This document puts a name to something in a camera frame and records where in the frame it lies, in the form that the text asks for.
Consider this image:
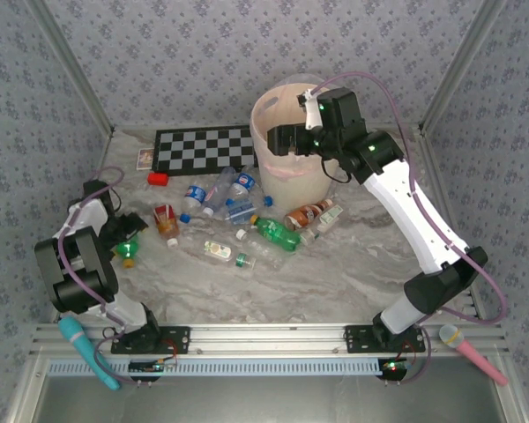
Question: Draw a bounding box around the small green bottle yellow cap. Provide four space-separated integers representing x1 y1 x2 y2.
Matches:
114 240 141 270

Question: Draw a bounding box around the orange juice bottle red label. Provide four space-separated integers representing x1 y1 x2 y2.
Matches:
153 204 181 249

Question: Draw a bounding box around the Pepsi label plastic bottle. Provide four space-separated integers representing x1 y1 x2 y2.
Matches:
179 184 208 224
226 165 264 206

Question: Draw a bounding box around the small white green-label bottle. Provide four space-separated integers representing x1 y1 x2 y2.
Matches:
318 204 345 230
298 223 332 247

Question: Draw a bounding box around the brown drink bottle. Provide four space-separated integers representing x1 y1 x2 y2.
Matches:
284 198 335 231

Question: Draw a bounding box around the clear bottle green cap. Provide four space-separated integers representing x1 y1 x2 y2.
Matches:
203 240 257 270

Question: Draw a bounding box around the clear bottle white cap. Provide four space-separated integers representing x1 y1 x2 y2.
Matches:
235 227 287 270

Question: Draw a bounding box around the green Sprite bottle yellow cap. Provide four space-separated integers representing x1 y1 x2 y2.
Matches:
250 213 302 253

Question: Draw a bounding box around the clear plastic bin liner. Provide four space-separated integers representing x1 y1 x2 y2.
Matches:
250 72 349 182

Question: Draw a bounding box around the cream plastic waste bin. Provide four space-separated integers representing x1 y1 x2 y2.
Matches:
250 82 341 212

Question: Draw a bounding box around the small picture card box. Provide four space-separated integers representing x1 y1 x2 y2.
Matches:
136 148 156 171

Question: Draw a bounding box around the clear empty plastic bottle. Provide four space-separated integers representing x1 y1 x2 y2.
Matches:
201 166 237 218

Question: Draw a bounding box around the black grey chessboard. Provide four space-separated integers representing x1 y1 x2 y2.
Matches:
152 125 260 177

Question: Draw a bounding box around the teal toy microphone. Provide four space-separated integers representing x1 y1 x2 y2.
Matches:
56 315 121 391

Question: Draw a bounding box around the small circuit board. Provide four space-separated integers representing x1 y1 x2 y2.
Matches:
377 357 411 376
129 359 177 376

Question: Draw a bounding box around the grey metal front panel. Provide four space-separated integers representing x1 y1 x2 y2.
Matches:
8 356 528 423

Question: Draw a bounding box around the pink toy microphone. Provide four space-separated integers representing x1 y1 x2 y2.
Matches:
438 324 509 388

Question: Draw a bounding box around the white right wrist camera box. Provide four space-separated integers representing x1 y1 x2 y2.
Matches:
297 87 326 131

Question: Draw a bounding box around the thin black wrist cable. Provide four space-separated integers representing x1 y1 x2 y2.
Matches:
321 156 353 185

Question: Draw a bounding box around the aluminium frame post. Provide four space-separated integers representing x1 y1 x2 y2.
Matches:
26 0 116 136
417 0 510 136

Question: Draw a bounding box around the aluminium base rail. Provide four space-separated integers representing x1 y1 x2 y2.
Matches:
30 323 510 358

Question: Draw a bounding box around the grey slotted cable duct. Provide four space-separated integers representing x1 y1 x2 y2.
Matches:
47 357 384 378

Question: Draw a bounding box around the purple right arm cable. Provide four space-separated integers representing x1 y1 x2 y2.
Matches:
312 71 509 385

